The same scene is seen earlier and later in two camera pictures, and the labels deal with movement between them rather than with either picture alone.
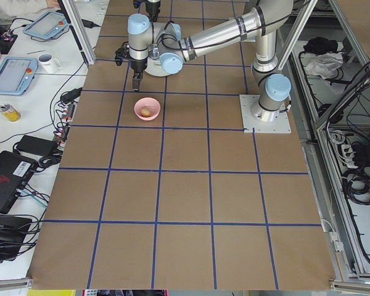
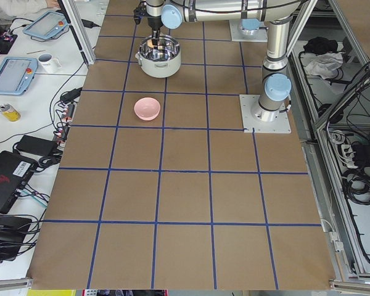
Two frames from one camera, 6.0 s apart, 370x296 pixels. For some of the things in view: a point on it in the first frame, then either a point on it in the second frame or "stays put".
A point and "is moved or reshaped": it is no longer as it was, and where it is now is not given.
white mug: x=50 y=65 stays put
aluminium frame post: x=76 y=18 stays put
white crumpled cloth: x=324 y=65 stays put
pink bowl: x=147 y=108 stays put
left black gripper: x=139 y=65 → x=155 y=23
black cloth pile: x=320 y=45 stays put
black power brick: x=37 y=146 stays put
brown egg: x=145 y=113 is moved or reshaped
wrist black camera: x=123 y=53 → x=140 y=12
